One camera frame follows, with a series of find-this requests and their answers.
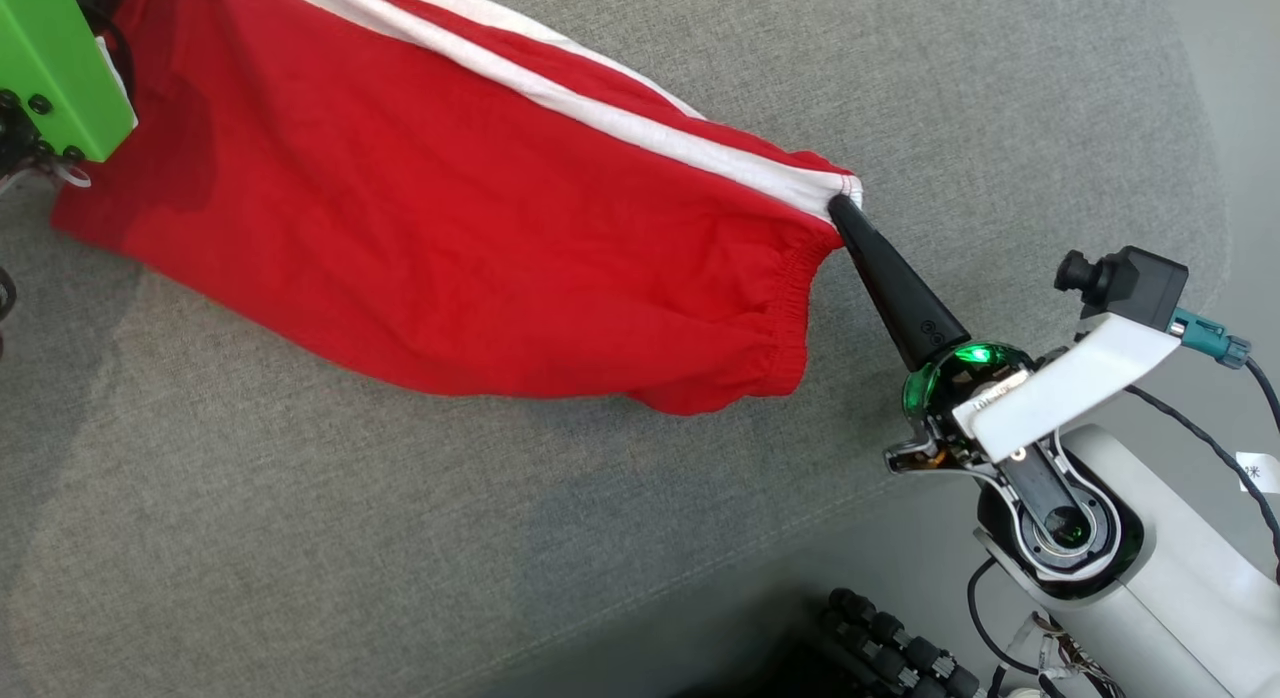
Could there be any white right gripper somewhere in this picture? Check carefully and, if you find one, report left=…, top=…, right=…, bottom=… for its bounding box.
left=828, top=193, right=1181, bottom=601

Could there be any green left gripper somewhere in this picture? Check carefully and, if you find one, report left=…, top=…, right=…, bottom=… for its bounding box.
left=0, top=0, right=138, bottom=194

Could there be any red shorts white stripe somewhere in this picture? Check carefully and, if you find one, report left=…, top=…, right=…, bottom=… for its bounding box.
left=50, top=0, right=864, bottom=416

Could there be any black ribbed connector row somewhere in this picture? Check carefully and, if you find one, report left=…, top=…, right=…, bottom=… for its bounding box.
left=822, top=586, right=986, bottom=698

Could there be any grey sofa cushion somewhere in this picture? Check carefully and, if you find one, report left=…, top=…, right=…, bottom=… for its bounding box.
left=0, top=0, right=1231, bottom=698

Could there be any white paper cable tag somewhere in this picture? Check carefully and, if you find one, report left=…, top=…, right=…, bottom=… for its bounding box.
left=1237, top=451, right=1280, bottom=494

